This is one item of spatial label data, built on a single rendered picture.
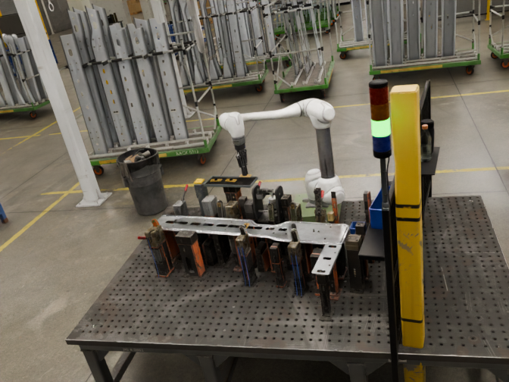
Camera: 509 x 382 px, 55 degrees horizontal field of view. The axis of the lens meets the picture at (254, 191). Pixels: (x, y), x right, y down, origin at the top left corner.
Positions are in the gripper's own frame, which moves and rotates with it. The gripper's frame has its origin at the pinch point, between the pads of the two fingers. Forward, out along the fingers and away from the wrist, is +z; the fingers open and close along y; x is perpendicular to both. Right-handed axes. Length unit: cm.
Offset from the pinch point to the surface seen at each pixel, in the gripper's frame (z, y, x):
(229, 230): 24.2, 40.2, 2.1
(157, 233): 22, 54, -44
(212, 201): 14.2, 20.4, -18.2
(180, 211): 23, 22, -45
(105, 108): 41, -292, -373
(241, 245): 24, 56, 18
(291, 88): 97, -552, -168
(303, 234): 24, 38, 52
